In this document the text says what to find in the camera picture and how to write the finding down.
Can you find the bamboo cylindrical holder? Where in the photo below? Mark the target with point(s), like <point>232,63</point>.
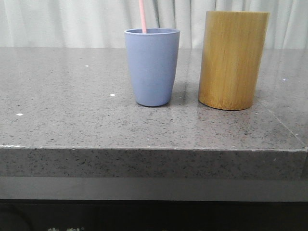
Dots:
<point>232,51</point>

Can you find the white pleated curtain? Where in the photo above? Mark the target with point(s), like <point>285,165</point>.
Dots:
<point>101,23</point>

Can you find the blue plastic cup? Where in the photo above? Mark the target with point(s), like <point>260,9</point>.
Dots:
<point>152,62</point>

